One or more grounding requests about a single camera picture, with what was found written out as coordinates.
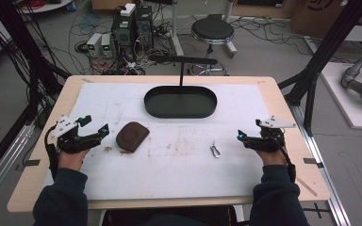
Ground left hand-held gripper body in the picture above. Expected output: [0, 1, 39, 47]
[50, 115, 102, 155]

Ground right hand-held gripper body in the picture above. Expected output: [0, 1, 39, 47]
[246, 115, 297, 154]

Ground brown leather pouch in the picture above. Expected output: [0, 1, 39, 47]
[115, 121, 151, 154]

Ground silver carabiner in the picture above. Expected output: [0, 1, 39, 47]
[209, 139, 222, 159]

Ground black oval tray hanger stand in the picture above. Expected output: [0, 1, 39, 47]
[143, 55, 219, 120]

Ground person's left hand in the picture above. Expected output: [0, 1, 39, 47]
[58, 148, 91, 172]

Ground person's right hand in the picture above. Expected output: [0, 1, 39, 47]
[254, 148, 288, 168]

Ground dark tape strip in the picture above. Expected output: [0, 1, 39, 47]
[14, 158, 41, 172]
[303, 157, 325, 170]

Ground beige tape strip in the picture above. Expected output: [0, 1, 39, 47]
[295, 176, 318, 198]

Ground grey bench power supply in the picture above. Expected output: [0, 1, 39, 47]
[100, 33, 114, 58]
[86, 32, 104, 58]

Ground white table mat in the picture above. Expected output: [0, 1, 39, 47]
[42, 82, 285, 202]

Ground black tape cross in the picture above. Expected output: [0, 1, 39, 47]
[303, 202, 331, 220]

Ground white floor platform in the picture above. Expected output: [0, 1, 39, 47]
[320, 61, 362, 132]

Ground black computer tower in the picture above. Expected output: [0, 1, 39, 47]
[134, 4, 155, 50]
[110, 10, 137, 61]

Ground white desk leg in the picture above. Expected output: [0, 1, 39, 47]
[169, 0, 185, 57]
[223, 0, 239, 59]

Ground black round stool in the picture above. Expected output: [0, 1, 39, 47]
[190, 13, 239, 76]

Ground person's lap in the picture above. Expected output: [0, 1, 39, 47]
[101, 204, 239, 226]

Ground white box on tower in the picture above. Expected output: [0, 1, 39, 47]
[119, 2, 137, 18]

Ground cardboard box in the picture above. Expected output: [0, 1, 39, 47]
[289, 0, 362, 40]

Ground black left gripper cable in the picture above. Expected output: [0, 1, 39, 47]
[44, 124, 60, 182]

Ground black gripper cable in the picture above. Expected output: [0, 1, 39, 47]
[269, 131, 297, 185]
[44, 124, 60, 182]

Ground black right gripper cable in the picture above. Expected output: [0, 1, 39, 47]
[269, 131, 297, 185]

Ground aluminium floor rail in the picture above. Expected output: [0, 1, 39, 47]
[0, 121, 36, 211]
[287, 101, 354, 226]

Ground tangle of floor cables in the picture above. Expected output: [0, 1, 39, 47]
[65, 8, 173, 76]

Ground black frame post with cables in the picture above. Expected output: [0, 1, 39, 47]
[0, 0, 72, 130]

